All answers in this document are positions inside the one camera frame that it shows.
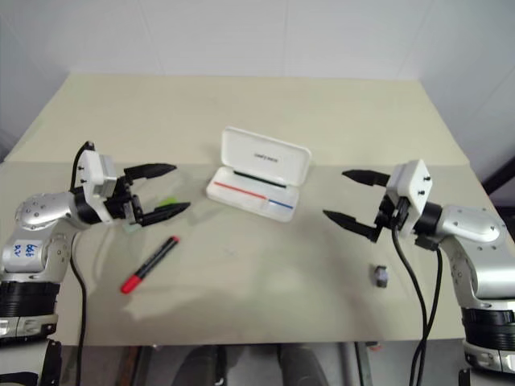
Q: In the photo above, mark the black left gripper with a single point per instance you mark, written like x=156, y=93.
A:
x=120, y=203

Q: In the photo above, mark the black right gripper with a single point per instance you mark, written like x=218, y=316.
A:
x=392, y=217

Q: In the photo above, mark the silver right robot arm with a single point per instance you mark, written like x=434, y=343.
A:
x=470, y=225

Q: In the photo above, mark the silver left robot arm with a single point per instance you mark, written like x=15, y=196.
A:
x=40, y=209

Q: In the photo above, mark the small grey pencil sharpener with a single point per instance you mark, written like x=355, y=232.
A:
x=380, y=276

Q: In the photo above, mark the white open pencil case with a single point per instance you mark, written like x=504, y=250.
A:
x=261, y=169

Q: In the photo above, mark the red and black marker pen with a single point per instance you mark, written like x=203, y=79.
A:
x=149, y=265

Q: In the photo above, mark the black stand in background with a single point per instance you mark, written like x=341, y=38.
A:
x=501, y=177

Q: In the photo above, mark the grey metal table leg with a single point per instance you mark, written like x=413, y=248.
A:
x=346, y=364

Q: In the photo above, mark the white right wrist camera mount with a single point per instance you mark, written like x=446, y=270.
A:
x=412, y=181

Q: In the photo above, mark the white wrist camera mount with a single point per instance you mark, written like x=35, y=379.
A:
x=412, y=181
x=93, y=169

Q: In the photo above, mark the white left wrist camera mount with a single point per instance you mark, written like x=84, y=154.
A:
x=93, y=169

